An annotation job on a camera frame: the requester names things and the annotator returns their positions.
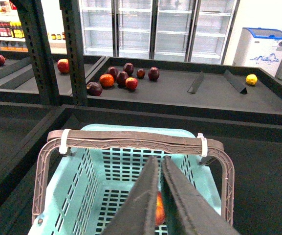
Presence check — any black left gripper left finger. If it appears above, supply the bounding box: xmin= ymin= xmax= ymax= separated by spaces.
xmin=102 ymin=156 xmax=159 ymax=235

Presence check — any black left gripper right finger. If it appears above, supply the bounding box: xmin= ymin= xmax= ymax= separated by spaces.
xmin=161 ymin=156 xmax=239 ymax=235

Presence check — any red yellow apple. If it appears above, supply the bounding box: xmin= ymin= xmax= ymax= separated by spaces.
xmin=155 ymin=191 xmax=166 ymax=226
xmin=125 ymin=77 xmax=138 ymax=91

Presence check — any turquoise plastic shopping basket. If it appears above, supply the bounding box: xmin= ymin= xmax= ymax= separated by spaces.
xmin=28 ymin=124 xmax=221 ymax=235

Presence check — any red yellow apple in group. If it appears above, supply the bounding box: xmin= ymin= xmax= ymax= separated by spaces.
xmin=125 ymin=77 xmax=138 ymax=91

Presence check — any dark apple front left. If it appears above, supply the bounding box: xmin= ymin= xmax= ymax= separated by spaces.
xmin=87 ymin=82 xmax=103 ymax=96

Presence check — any dark apple centre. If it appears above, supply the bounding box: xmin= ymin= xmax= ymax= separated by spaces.
xmin=116 ymin=71 xmax=129 ymax=87

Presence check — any dark apple right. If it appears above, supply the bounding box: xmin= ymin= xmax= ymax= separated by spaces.
xmin=148 ymin=67 xmax=160 ymax=81

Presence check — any small dark red apple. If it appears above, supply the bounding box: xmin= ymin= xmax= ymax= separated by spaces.
xmin=136 ymin=69 xmax=146 ymax=79

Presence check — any dark apple back left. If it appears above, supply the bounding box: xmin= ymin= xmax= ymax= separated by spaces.
xmin=107 ymin=67 xmax=119 ymax=80

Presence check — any dark apple back top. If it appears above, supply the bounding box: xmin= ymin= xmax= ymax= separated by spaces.
xmin=123 ymin=63 xmax=134 ymax=76

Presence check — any white zip tie right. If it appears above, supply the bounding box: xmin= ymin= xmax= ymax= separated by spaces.
xmin=197 ymin=133 xmax=208 ymax=158

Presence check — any white zip tie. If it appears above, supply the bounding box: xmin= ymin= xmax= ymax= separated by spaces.
xmin=59 ymin=129 xmax=70 ymax=156
xmin=197 ymin=133 xmax=208 ymax=158

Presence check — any near black display tray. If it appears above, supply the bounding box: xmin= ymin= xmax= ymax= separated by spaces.
xmin=0 ymin=105 xmax=282 ymax=235

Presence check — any white zip tie left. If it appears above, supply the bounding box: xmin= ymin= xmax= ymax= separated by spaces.
xmin=59 ymin=129 xmax=70 ymax=156

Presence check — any black produce display tray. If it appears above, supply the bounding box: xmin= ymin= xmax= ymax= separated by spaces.
xmin=87 ymin=57 xmax=282 ymax=125

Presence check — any orange tomato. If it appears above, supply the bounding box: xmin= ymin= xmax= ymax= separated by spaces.
xmin=99 ymin=74 xmax=114 ymax=88

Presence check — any black divider right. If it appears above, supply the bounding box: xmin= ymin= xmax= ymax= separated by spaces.
xmin=223 ymin=70 xmax=247 ymax=94

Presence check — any yellow lemon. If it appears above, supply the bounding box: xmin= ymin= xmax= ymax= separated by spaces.
xmin=245 ymin=74 xmax=258 ymax=86

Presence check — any white chest freezer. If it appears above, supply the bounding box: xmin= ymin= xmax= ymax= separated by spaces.
xmin=233 ymin=27 xmax=282 ymax=76

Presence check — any glass door display fridge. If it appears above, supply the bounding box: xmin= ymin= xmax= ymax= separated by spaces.
xmin=79 ymin=0 xmax=239 ymax=64

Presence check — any shelf with sauce bottles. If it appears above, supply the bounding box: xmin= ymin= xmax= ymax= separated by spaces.
xmin=0 ymin=0 xmax=66 ymax=54

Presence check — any red apple behind post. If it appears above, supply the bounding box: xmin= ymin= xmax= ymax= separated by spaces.
xmin=57 ymin=59 xmax=69 ymax=74

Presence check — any black metal rack post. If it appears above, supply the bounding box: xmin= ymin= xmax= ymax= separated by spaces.
xmin=59 ymin=0 xmax=87 ymax=106
xmin=11 ymin=0 xmax=60 ymax=105

